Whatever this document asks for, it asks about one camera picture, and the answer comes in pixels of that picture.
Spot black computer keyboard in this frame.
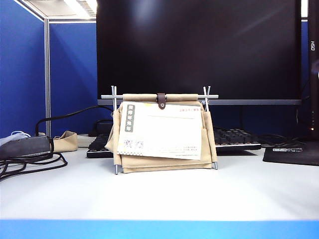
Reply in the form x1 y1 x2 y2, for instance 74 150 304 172
86 126 262 159

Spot black monitor with HSD logo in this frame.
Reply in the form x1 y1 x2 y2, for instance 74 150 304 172
300 0 319 140

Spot white paper calendar pages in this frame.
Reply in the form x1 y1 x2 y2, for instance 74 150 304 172
116 101 202 161

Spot black plug block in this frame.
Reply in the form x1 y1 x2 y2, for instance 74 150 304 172
88 119 114 138

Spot beige cloth calendar holder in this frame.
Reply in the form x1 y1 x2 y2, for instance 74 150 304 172
104 93 218 174

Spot black power cable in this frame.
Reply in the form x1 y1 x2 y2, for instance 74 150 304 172
34 105 115 137

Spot brown leather snap strap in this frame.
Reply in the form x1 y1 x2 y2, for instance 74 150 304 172
157 93 167 110

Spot black pad with white logo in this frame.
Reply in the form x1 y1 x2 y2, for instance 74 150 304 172
262 139 319 167

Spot large black computer monitor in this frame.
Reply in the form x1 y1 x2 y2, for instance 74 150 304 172
96 0 304 107

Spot white face mask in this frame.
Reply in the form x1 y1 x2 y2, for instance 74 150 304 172
0 130 32 146

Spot white power strip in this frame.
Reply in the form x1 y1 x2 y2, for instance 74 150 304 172
76 133 97 148

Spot thin black cable bundle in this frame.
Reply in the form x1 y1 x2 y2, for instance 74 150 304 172
258 133 308 148

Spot aluminium partition post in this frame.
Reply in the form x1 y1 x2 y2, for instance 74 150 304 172
43 17 52 138

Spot beige cloth pouch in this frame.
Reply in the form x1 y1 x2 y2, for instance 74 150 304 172
50 130 79 153

